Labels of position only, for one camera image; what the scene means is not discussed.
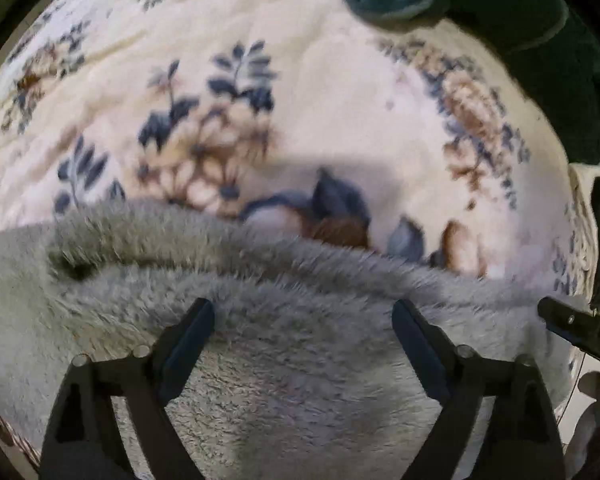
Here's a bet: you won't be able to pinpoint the dark green cloth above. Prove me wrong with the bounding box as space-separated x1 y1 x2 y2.
335 0 600 311

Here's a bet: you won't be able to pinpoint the floral printed blanket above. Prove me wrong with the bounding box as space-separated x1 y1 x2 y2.
0 0 600 466

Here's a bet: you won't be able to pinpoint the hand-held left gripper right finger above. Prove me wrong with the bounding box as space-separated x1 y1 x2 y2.
391 298 567 480

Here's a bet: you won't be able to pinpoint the person's right hand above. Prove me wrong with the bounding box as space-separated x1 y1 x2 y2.
564 371 600 480

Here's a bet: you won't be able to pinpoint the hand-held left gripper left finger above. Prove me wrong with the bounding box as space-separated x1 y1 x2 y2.
38 297 216 480

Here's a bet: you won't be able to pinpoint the grey fleece pants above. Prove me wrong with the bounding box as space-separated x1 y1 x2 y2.
0 197 596 480

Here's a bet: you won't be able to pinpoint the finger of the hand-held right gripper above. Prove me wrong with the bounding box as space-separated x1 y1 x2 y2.
537 296 600 364

